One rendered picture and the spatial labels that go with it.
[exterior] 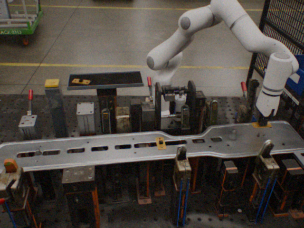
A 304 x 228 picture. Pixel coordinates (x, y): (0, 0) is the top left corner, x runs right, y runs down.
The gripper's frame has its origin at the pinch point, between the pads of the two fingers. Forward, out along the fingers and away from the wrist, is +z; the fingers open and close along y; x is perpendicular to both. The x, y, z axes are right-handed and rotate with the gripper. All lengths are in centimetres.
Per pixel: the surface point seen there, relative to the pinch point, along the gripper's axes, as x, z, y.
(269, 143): -6.1, -2.5, 17.9
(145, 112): -52, 3, -16
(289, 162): 7.1, 11.1, 16.3
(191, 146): -33.1, 9.2, 3.3
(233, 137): -12.9, 7.4, 1.5
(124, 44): -42, 112, -363
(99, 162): -74, 9, 8
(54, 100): -95, 2, -30
